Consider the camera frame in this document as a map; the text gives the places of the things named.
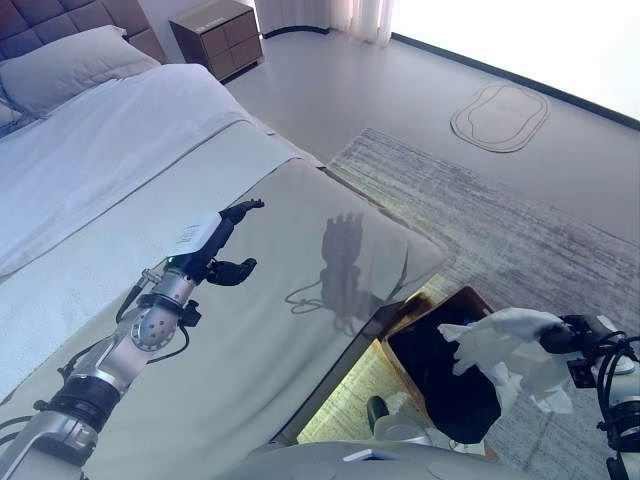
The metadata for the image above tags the brown wooden nightstand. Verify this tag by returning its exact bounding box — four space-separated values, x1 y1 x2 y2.
167 4 266 85

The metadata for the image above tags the brown woven basket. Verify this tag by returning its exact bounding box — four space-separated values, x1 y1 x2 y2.
381 285 505 447

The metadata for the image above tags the dark right robot foot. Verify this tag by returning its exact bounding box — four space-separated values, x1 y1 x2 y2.
366 394 390 427

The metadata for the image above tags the white pillow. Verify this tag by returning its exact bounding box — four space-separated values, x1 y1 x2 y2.
0 24 162 120

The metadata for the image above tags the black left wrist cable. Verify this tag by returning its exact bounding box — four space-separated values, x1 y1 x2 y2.
58 268 202 372

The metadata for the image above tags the brown padded headboard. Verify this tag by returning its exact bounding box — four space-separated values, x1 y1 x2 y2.
0 0 167 65

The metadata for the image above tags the bed with beige cover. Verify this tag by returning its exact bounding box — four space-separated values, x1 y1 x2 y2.
0 157 450 480

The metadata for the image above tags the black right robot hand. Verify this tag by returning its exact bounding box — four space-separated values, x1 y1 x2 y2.
539 313 619 356

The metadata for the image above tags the white textured bed blanket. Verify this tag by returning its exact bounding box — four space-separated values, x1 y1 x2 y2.
0 119 302 404

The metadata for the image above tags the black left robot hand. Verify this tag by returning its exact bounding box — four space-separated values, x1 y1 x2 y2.
166 198 266 288

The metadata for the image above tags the grey robot torso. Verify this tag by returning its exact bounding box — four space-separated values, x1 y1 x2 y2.
223 439 532 480

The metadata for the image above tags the white sheer curtain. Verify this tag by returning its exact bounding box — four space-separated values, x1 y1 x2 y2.
253 0 397 47

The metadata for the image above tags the white shirt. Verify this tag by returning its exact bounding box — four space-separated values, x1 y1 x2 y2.
437 306 575 416

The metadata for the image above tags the silver right robot leg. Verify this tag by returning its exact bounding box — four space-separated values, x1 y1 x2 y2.
373 416 437 445

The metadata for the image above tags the grey oval floor mat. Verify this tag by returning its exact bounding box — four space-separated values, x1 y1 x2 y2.
449 81 552 155

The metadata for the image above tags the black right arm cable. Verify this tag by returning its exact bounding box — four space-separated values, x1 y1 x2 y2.
593 333 640 452

